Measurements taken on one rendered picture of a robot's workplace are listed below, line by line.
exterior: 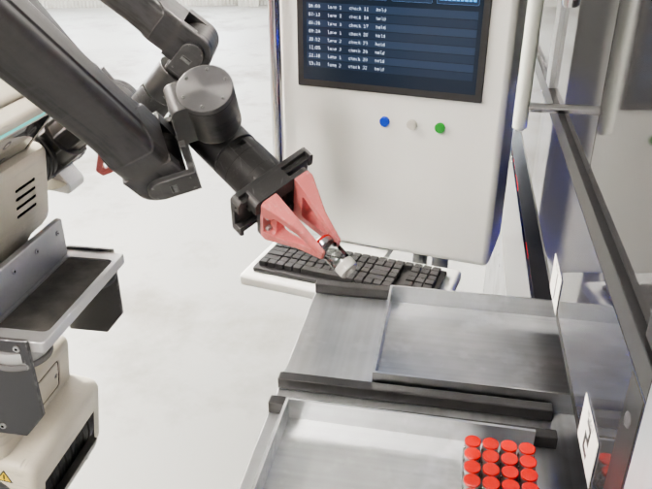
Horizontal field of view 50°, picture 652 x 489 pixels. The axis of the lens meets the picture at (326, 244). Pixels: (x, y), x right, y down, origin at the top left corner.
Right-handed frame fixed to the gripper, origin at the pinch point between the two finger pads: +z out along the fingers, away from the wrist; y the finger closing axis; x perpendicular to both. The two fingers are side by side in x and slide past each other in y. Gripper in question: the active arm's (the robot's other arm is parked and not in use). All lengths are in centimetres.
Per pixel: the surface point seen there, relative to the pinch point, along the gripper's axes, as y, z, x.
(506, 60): 69, -20, 35
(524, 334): 33, 18, 45
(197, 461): -13, -28, 157
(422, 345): 18.5, 8.0, 44.5
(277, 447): -11.9, 6.7, 33.1
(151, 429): -17, -48, 166
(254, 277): 14, -31, 73
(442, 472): 1.4, 23.8, 29.2
